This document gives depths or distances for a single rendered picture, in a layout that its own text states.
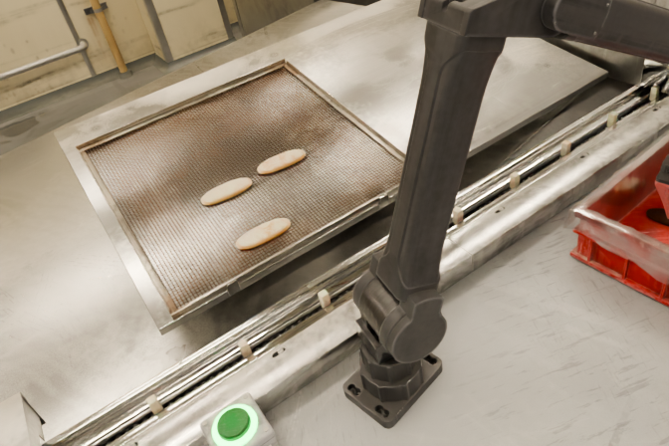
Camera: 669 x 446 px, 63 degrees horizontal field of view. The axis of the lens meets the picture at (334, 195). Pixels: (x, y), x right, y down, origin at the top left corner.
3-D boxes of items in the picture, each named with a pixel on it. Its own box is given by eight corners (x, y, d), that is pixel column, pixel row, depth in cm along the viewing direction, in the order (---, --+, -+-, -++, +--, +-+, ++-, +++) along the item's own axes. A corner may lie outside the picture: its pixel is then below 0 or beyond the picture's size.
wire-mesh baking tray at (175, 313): (173, 321, 83) (171, 315, 82) (78, 151, 113) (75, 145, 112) (426, 176, 101) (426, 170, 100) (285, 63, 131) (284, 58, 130)
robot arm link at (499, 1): (412, -51, 51) (481, -33, 43) (522, -41, 57) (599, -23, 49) (346, 316, 73) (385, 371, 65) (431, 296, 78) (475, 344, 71)
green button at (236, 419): (228, 452, 64) (224, 444, 63) (215, 426, 67) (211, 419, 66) (258, 431, 65) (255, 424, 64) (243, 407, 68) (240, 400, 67)
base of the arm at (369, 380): (388, 431, 70) (445, 367, 76) (381, 395, 65) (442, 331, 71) (341, 393, 75) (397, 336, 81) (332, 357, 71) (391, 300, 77)
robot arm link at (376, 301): (359, 342, 74) (379, 371, 69) (348, 291, 67) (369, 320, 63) (418, 312, 76) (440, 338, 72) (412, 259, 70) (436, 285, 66)
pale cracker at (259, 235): (241, 255, 90) (240, 250, 90) (232, 240, 93) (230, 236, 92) (295, 228, 94) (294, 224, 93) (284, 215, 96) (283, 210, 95)
